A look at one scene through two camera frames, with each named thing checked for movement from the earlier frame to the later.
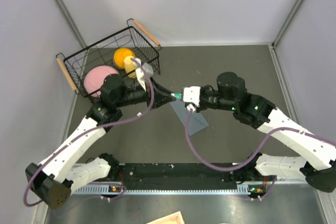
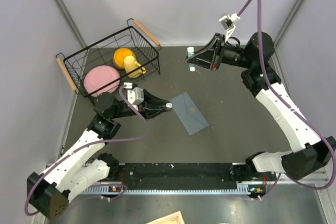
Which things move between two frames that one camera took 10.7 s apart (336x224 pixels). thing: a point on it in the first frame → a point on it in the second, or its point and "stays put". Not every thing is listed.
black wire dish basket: x=131 y=53 stays put
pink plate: x=95 y=77 stays put
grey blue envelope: x=196 y=122 stays put
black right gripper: x=200 y=107 → x=208 y=56
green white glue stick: x=178 y=95 → x=190 y=52
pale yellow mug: x=129 y=66 stays put
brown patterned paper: x=176 y=218 stays put
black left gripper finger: x=162 y=95 → x=153 y=106
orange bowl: x=119 y=55 stays put
